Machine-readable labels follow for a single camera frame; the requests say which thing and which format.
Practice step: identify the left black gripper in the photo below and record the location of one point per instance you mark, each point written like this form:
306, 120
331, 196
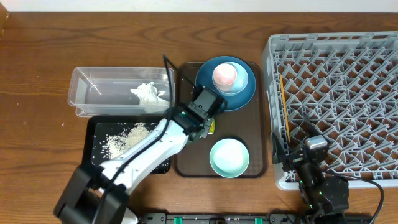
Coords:
205, 129

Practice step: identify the black plastic tray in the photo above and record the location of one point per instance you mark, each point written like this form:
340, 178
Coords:
90, 153

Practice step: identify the green snack wrapper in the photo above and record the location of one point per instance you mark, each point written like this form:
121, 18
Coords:
212, 127

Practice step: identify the white tissue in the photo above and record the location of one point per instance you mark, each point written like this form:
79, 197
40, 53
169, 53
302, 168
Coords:
148, 94

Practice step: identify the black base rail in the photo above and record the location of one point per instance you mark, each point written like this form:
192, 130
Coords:
272, 218

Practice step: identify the wooden chopstick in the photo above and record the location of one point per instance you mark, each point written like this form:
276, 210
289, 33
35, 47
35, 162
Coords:
284, 107

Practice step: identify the pink plastic cup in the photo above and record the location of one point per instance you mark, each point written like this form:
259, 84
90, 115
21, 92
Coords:
224, 77

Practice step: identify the brown serving tray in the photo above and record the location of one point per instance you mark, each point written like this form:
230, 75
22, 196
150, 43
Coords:
246, 124

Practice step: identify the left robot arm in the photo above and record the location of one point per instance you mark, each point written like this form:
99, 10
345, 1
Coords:
100, 194

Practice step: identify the mint green bowl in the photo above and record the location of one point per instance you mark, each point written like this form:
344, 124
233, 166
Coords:
229, 158

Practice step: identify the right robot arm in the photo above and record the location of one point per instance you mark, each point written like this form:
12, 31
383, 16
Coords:
326, 196

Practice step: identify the clear plastic bin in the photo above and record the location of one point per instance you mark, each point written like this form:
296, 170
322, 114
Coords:
106, 90

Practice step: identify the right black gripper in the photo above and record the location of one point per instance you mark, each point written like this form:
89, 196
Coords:
295, 158

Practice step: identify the grey dishwasher rack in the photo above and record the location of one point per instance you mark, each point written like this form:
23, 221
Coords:
346, 84

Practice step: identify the dark blue plate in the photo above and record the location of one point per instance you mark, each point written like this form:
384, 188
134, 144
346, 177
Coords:
204, 77

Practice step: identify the light blue small bowl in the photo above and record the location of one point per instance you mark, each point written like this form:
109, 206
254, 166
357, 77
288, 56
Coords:
241, 81

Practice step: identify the white cooked rice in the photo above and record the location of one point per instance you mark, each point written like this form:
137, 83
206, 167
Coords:
115, 139

